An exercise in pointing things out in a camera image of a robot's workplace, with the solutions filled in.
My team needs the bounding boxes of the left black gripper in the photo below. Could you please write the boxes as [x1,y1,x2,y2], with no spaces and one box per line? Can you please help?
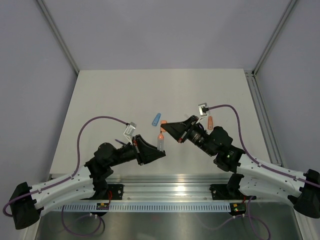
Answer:
[108,134,166,167]

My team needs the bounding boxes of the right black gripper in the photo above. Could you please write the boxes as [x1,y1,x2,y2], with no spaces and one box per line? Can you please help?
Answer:
[163,115,216,157]

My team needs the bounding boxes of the grey orange-tipped marker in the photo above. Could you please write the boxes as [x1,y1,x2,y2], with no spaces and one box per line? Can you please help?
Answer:
[157,132,165,152]

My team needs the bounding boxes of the blue highlighter pen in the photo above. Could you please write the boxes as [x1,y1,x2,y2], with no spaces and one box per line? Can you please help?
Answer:
[151,113,161,127]

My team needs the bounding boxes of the orange highlighter pen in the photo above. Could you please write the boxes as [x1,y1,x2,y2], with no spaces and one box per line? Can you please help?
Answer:
[207,116,214,131]

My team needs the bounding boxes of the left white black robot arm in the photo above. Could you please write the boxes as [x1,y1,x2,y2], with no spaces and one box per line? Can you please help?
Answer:
[9,135,166,230]

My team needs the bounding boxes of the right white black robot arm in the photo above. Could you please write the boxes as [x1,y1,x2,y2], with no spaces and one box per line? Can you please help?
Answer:
[161,115,320,219]

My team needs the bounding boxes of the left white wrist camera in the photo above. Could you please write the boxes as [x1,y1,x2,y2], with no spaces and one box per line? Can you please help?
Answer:
[123,122,137,143]

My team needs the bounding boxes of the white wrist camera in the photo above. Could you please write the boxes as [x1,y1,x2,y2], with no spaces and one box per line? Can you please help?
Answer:
[196,102,210,124]
[123,122,137,143]

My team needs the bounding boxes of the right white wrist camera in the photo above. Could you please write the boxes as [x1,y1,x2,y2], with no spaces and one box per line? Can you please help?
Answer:
[196,102,210,124]

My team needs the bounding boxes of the aluminium front rail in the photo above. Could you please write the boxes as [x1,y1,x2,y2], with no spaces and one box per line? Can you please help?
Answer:
[48,173,305,202]

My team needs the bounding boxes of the aluminium rail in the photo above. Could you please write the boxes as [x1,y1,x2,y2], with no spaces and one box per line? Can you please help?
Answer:
[48,173,305,202]
[244,70,284,167]

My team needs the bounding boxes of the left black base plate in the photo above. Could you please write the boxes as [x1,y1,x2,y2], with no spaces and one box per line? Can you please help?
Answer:
[106,184,124,201]

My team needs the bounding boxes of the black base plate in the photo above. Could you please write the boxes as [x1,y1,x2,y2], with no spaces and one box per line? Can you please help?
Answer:
[106,184,124,201]
[209,184,257,200]

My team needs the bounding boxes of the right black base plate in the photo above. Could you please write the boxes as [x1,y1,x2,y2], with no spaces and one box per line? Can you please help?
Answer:
[209,184,257,200]

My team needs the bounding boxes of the white slotted cable duct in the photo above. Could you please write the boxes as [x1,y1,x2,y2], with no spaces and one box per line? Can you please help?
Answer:
[55,202,231,213]

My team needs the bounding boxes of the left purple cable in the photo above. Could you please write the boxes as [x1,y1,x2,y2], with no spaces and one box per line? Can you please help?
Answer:
[2,116,130,217]

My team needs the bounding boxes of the right side aluminium rail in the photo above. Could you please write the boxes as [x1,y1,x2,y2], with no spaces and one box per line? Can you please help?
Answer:
[244,70,284,167]

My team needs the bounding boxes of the right aluminium frame post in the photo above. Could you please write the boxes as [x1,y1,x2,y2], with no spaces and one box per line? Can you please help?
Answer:
[251,0,300,77]

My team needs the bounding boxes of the aluminium frame post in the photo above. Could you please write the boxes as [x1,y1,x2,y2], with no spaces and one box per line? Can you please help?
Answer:
[251,0,300,77]
[34,0,80,76]

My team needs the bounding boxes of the left aluminium frame post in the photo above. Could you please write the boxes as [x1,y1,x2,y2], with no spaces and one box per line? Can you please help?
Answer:
[34,0,80,76]

